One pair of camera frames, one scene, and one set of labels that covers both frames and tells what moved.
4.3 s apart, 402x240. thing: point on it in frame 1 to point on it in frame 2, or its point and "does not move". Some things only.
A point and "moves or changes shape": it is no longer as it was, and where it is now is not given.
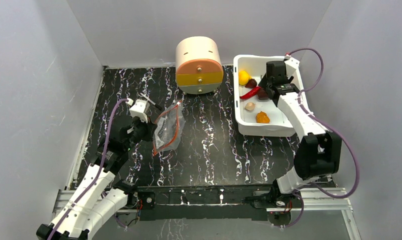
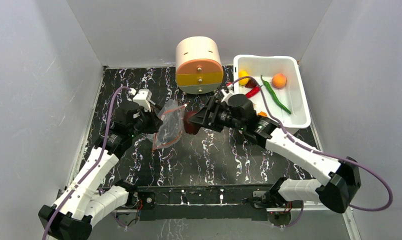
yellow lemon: [243, 77] does not move
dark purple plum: [262, 94] moves or changes shape
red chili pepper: [252, 92] does not move
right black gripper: [272, 88] to [207, 114]
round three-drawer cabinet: [199, 68] does not move
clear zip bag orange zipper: [168, 128] does not move
